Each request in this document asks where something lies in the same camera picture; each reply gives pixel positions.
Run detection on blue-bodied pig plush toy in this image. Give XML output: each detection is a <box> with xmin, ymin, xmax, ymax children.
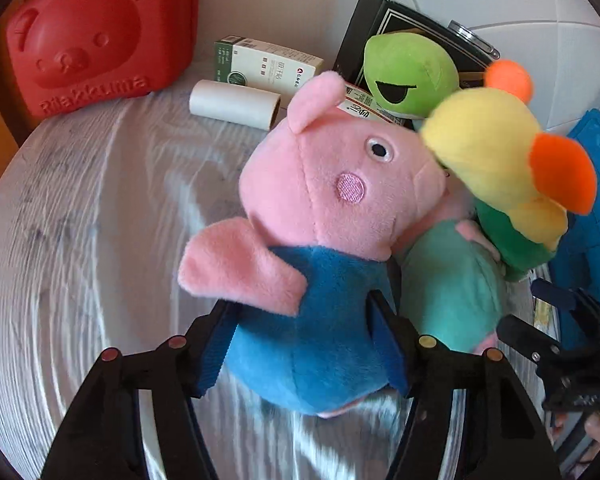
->
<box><xmin>178</xmin><ymin>71</ymin><xmax>451</xmax><ymax>418</ymax></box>

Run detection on white paper roll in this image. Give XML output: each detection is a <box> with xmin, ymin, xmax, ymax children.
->
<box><xmin>189</xmin><ymin>79</ymin><xmax>282</xmax><ymax>131</ymax></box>

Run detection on black gift box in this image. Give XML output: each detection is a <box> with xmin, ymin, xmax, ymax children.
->
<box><xmin>332</xmin><ymin>0</ymin><xmax>501</xmax><ymax>126</ymax></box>

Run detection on metal clip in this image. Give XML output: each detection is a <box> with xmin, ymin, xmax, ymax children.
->
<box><xmin>447</xmin><ymin>20</ymin><xmax>501</xmax><ymax>58</ymax></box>

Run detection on yellow duck plush toy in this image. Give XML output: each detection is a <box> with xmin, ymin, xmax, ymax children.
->
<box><xmin>420</xmin><ymin>60</ymin><xmax>598</xmax><ymax>283</ymax></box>

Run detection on long white box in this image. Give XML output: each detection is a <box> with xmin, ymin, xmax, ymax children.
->
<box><xmin>340</xmin><ymin>82</ymin><xmax>421</xmax><ymax>127</ymax></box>

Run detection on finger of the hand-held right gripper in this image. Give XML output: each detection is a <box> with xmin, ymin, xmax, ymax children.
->
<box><xmin>530</xmin><ymin>279</ymin><xmax>588</xmax><ymax>318</ymax></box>
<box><xmin>497</xmin><ymin>315</ymin><xmax>563</xmax><ymax>367</ymax></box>

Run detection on white and green box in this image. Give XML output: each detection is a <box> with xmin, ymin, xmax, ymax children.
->
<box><xmin>214</xmin><ymin>35</ymin><xmax>325</xmax><ymax>93</ymax></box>

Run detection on red bear-face case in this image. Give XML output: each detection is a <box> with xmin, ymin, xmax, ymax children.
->
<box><xmin>5</xmin><ymin>0</ymin><xmax>201</xmax><ymax>120</ymax></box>

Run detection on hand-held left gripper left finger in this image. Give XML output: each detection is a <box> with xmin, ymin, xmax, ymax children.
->
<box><xmin>40</xmin><ymin>300</ymin><xmax>241</xmax><ymax>480</ymax></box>

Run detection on teal-bodied pig plush toy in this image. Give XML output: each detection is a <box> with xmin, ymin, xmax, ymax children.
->
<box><xmin>395</xmin><ymin>195</ymin><xmax>511</xmax><ymax>361</ymax></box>

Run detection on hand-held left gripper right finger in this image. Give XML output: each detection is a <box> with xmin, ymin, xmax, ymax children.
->
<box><xmin>367</xmin><ymin>290</ymin><xmax>563</xmax><ymax>480</ymax></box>

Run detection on lime green plush toy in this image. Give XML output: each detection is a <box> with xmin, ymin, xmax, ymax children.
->
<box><xmin>362</xmin><ymin>32</ymin><xmax>463</xmax><ymax>120</ymax></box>

